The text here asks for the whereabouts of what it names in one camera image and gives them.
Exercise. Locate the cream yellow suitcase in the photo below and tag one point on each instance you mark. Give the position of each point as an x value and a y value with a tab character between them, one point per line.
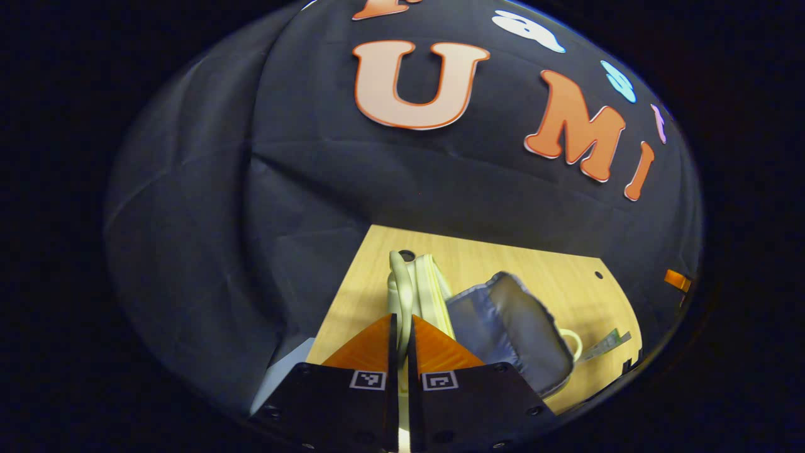
503	327

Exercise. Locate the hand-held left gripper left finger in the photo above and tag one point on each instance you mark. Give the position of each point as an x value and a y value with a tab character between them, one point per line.
394	358

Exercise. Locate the light green cream tube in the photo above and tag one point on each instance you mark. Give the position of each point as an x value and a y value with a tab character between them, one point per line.
604	346

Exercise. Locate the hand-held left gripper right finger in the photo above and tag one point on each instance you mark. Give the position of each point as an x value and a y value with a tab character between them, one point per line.
412	358

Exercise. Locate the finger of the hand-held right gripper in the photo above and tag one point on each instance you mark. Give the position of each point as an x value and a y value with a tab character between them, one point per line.
678	280

